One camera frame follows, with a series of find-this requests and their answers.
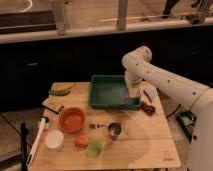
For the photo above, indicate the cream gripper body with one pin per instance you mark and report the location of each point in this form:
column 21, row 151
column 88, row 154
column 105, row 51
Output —
column 133, row 91

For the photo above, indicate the blue sponge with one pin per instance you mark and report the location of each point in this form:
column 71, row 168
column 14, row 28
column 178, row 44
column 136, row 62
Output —
column 124, row 94

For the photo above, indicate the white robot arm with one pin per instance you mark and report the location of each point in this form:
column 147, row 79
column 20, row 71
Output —
column 194, row 96

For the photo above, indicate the green plastic tray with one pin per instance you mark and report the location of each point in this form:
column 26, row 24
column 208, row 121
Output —
column 104, row 93

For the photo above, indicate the bunch of dark grapes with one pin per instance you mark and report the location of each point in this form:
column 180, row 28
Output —
column 148, row 109

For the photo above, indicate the metal measuring cup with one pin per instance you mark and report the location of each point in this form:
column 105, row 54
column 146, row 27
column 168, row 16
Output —
column 114, row 129

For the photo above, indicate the green bin with items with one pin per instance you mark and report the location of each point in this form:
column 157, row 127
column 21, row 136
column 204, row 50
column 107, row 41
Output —
column 187, row 121

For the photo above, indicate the orange bowl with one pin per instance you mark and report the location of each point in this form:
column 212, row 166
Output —
column 71, row 120

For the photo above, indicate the green cup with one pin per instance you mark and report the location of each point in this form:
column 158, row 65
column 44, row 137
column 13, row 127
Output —
column 94, row 148

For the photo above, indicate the orange tomato toy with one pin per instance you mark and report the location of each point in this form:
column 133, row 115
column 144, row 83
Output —
column 82, row 140

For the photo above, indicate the green chili pepper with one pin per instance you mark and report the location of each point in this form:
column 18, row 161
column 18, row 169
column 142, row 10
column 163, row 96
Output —
column 59, row 93

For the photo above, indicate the small brown box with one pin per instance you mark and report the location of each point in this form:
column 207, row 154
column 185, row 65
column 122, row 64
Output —
column 52, row 105

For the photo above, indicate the black pole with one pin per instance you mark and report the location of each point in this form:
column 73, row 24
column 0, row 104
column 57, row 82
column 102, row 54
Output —
column 24, row 133

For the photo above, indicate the white handled brush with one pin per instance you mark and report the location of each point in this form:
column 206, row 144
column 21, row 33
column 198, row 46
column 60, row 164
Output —
column 42, row 126

